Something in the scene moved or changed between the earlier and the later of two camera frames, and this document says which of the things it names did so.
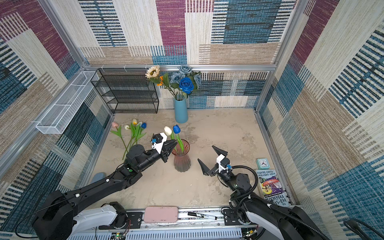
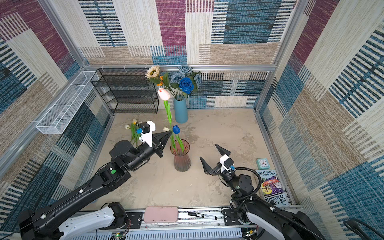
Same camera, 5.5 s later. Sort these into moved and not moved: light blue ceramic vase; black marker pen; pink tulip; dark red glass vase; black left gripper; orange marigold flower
Moved: pink tulip; black left gripper
Not moved: light blue ceramic vase; orange marigold flower; black marker pen; dark red glass vase
